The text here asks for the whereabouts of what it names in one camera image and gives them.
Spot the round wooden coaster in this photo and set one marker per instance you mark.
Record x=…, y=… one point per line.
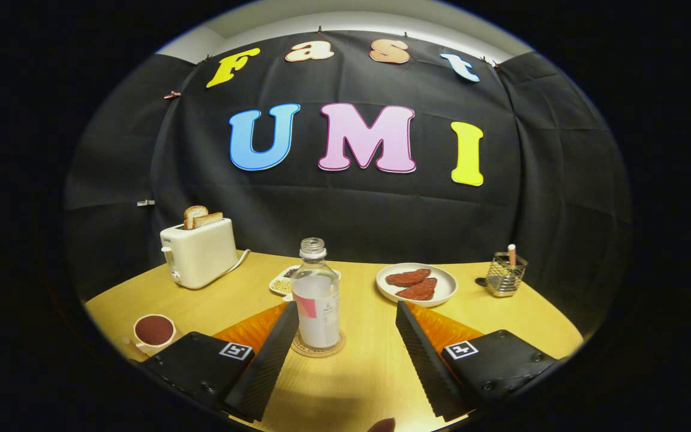
x=318, y=352

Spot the white divided seasoning tray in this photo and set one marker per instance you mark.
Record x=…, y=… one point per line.
x=281, y=285

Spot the white round plate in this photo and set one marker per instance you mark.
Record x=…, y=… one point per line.
x=446, y=288

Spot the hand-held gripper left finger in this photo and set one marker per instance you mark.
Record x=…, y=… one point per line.
x=264, y=369

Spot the red meat patty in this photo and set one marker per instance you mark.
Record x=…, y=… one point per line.
x=418, y=292
x=406, y=278

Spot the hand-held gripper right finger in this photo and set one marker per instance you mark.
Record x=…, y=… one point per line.
x=420, y=366

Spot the black backdrop cloth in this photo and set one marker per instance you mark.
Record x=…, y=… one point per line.
x=351, y=210

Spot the clear plastic juice bottle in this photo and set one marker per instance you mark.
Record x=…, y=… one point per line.
x=317, y=312

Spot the copper cloth clip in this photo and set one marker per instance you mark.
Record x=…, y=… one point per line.
x=171, y=95

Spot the wooden table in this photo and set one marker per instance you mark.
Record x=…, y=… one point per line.
x=357, y=378

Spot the toasted bread slice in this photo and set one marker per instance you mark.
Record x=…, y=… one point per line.
x=193, y=213
x=209, y=219

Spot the cream toaster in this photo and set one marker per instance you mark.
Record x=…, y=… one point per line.
x=201, y=255

